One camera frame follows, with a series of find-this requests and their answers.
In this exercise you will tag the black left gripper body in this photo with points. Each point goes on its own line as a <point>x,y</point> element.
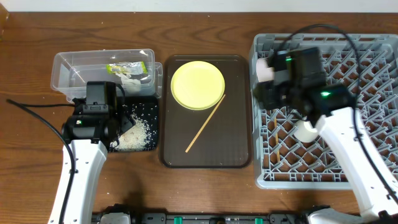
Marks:
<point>123,121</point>

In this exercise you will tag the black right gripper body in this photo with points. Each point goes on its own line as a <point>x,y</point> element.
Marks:
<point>278,96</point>

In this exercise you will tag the pink bowl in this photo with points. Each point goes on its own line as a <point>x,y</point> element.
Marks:
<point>264,72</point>

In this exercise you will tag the white tissue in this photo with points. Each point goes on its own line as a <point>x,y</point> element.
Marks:
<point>131,86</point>

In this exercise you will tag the cream white cup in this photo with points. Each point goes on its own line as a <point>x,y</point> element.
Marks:
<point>305,132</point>

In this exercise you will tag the green snack wrapper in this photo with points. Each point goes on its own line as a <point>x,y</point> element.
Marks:
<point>133,68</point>

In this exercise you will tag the wooden chopstick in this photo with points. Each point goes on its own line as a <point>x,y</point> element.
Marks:
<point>204,124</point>
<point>277,139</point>

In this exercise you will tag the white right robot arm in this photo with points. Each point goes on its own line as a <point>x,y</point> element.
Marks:
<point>373,184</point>

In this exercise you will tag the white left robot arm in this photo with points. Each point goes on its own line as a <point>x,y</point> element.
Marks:
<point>82,165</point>

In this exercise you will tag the black waste tray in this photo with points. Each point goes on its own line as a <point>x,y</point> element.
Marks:
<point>121,124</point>

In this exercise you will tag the grey dishwasher rack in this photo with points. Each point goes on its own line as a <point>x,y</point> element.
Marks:
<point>366,62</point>

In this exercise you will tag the spilled rice pile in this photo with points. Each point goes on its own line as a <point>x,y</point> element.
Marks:
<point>143,136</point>

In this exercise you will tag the clear plastic bin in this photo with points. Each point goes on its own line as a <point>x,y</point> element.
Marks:
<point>73,70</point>

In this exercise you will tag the dark brown tray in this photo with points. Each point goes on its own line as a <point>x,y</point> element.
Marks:
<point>226,141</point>

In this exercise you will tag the yellow plate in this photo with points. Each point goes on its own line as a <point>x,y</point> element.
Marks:
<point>197,85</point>

